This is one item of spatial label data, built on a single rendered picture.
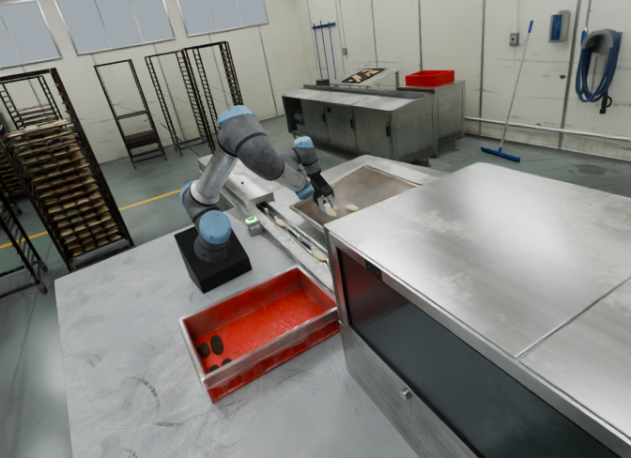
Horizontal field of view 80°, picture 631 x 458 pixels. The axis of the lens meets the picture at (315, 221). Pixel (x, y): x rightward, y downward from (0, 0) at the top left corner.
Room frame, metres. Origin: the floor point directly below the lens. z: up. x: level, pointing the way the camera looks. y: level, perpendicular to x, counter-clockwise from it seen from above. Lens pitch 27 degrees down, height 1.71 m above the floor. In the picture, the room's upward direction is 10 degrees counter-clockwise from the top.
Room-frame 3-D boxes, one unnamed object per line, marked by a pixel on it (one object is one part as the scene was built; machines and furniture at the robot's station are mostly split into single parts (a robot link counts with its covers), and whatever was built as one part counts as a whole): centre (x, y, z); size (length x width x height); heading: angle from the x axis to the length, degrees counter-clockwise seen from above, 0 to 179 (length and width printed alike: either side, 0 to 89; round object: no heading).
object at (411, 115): (5.69, -0.97, 0.51); 3.00 x 1.26 x 1.03; 24
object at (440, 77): (4.94, -1.75, 0.93); 0.51 x 0.36 x 0.13; 28
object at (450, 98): (4.94, -1.75, 0.44); 0.70 x 0.55 x 0.87; 24
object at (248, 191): (2.59, 0.55, 0.89); 1.25 x 0.18 x 0.09; 24
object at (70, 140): (3.45, 2.20, 0.89); 0.60 x 0.59 x 1.78; 122
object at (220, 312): (0.99, 0.24, 0.87); 0.49 x 0.34 x 0.10; 116
